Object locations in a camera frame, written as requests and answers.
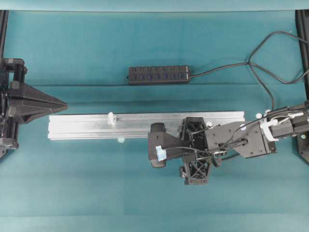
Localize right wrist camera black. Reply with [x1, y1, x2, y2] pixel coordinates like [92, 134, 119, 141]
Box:
[147, 123, 193, 168]

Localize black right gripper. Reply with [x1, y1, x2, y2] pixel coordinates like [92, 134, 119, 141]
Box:
[179, 117, 220, 186]

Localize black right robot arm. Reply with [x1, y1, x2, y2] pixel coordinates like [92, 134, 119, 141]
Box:
[180, 101, 309, 185]

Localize black left frame post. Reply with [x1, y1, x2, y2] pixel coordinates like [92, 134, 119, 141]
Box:
[0, 10, 9, 58]

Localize silver aluminium extrusion rail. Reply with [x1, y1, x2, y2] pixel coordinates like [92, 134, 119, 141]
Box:
[48, 111, 245, 140]

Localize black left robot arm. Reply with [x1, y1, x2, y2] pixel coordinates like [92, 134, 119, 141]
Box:
[0, 58, 68, 157]

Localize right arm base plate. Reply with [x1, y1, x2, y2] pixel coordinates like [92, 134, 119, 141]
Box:
[294, 131, 309, 166]

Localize black right frame post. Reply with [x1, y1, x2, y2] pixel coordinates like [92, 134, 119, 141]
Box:
[295, 10, 309, 41]

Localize black frame post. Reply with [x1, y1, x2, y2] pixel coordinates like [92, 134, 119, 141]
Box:
[295, 10, 309, 41]
[0, 10, 9, 58]

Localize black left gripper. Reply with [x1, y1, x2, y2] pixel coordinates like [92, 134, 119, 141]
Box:
[0, 58, 67, 124]

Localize black USB cable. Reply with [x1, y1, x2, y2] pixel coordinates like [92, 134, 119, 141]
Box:
[188, 31, 309, 161]

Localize black multi-port USB hub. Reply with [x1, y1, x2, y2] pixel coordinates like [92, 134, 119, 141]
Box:
[128, 65, 191, 86]

